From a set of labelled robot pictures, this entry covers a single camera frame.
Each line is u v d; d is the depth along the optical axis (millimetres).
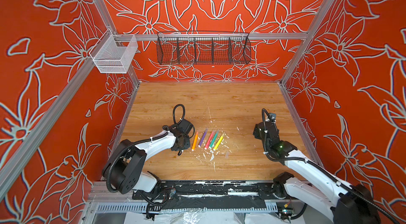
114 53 942
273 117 698
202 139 899
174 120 826
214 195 727
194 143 876
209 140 895
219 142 882
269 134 610
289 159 549
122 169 428
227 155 835
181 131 697
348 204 381
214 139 899
